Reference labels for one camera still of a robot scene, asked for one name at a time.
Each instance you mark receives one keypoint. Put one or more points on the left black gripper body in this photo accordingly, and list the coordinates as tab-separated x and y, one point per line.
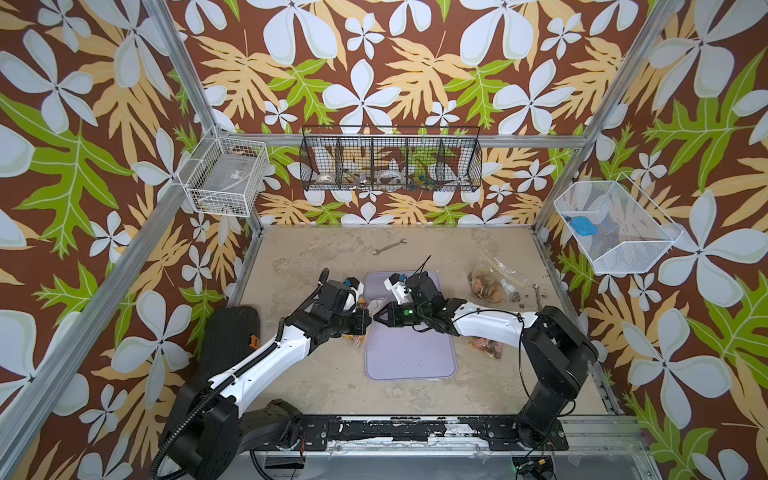
350	322

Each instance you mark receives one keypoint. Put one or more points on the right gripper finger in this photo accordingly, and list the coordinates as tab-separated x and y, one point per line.
389	310
389	322

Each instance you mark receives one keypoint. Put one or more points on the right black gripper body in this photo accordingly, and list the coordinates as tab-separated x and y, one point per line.
410	313

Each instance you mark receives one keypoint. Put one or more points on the ziploc bag with cookies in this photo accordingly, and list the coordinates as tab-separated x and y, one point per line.
358	341

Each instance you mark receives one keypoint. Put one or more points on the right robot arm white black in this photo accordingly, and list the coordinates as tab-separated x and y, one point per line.
559	352

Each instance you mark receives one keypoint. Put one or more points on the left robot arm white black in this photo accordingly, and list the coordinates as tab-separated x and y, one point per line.
203	433

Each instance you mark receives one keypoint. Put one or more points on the clear bag of cookies back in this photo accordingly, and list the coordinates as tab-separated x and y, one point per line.
493	281

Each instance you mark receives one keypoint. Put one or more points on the clear bag of donuts right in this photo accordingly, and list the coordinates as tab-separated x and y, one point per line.
492	349

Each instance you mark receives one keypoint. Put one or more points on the lavender plastic tray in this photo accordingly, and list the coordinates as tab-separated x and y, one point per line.
403	353

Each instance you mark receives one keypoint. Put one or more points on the silver wrench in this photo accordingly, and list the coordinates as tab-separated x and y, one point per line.
380	250

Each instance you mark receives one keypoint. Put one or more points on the metal rod tool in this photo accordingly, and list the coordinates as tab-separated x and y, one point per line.
538	297

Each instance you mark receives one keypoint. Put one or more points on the black tool case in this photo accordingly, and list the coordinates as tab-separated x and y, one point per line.
231	335

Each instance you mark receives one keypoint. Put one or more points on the blue object in basket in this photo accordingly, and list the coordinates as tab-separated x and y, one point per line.
583	226

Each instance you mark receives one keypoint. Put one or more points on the white mesh basket right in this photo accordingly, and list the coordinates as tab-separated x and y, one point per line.
634	231

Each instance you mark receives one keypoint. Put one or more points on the black mounting rail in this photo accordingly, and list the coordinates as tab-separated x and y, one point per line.
497	432

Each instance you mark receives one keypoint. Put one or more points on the black wire basket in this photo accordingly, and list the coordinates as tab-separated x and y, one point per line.
390	158

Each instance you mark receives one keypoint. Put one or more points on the white wire basket left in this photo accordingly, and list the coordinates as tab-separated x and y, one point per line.
223	174

